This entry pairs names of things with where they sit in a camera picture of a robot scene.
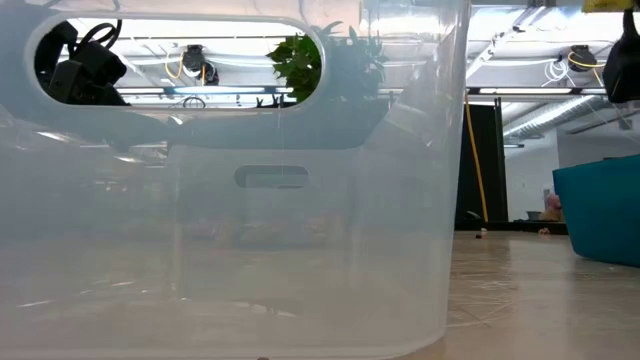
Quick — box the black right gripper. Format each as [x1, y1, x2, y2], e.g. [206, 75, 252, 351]
[602, 8, 640, 105]

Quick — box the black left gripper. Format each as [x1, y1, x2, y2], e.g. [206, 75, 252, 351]
[48, 40, 129, 106]

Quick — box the teal plastic bin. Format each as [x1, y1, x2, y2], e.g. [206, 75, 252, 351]
[551, 153, 640, 268]

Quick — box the long light bar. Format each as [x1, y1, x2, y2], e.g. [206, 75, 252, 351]
[114, 85, 609, 97]

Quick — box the person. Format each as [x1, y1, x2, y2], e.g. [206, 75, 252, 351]
[543, 193, 565, 222]

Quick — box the black standing panel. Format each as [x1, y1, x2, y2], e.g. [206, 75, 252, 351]
[454, 97, 510, 225]

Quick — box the green leafy plant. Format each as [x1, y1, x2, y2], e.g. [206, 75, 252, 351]
[266, 20, 391, 109]

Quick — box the clear plastic bin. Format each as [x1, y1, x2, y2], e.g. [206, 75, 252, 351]
[0, 0, 472, 360]

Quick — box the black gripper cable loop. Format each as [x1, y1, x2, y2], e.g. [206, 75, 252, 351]
[74, 18, 124, 51]

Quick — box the black hanging cable reel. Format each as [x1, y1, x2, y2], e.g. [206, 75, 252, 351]
[567, 43, 607, 74]
[180, 43, 221, 87]

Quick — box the silver ventilation duct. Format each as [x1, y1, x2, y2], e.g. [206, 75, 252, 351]
[503, 94, 640, 140]

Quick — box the yellow cable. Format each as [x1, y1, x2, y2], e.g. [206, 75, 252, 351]
[463, 89, 490, 224]

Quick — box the black aluminium table frame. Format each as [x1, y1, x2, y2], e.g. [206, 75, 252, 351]
[453, 220, 570, 236]

